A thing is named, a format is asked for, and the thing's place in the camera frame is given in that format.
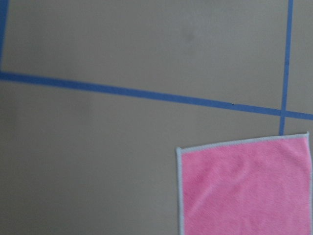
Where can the pink and grey microfibre towel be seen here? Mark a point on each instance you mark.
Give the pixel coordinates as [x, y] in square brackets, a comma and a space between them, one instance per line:
[260, 186]

